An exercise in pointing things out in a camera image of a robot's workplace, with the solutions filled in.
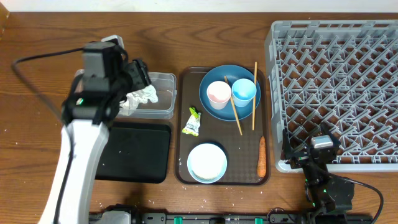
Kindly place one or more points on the white paper tissue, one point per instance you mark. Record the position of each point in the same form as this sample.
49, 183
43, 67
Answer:
134, 99

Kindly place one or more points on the right wooden chopstick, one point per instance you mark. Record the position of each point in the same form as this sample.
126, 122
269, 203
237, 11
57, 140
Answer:
254, 99

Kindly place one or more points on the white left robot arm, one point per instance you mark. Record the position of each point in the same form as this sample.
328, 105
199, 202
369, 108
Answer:
83, 142

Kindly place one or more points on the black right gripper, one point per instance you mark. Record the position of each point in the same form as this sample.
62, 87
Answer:
299, 159

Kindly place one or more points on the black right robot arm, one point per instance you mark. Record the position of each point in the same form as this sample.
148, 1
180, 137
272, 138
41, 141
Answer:
327, 193

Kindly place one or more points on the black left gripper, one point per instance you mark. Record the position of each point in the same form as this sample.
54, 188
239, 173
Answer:
140, 73

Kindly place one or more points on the green snack wrapper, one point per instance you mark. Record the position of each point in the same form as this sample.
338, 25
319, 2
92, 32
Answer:
193, 124

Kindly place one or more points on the light blue cup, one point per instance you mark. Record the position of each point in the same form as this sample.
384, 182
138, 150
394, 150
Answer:
243, 91

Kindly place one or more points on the pink cup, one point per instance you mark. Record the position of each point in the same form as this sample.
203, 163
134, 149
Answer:
218, 93

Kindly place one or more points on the brown serving tray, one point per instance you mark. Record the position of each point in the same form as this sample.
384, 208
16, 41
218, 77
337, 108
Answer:
242, 150

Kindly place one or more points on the grey dishwasher rack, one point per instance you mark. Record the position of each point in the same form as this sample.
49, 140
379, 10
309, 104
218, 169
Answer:
339, 73

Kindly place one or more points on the orange carrot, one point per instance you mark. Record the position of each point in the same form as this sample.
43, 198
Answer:
261, 162

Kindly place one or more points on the clear plastic waste bin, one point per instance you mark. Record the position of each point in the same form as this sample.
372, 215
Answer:
97, 98

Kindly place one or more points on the dark blue plate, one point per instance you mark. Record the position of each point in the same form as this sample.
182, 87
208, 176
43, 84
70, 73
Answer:
233, 73

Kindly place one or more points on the wooden chopstick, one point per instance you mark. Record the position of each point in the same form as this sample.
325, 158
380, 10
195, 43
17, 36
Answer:
234, 108
254, 99

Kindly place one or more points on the black waste tray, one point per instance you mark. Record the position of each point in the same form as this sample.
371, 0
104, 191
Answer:
135, 152

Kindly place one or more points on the light blue bowl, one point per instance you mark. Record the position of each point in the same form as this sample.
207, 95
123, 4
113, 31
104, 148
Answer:
207, 163

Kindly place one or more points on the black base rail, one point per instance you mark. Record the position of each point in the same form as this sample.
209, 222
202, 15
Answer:
126, 214

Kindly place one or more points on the left wooden chopstick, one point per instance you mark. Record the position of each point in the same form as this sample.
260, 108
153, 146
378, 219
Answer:
234, 108

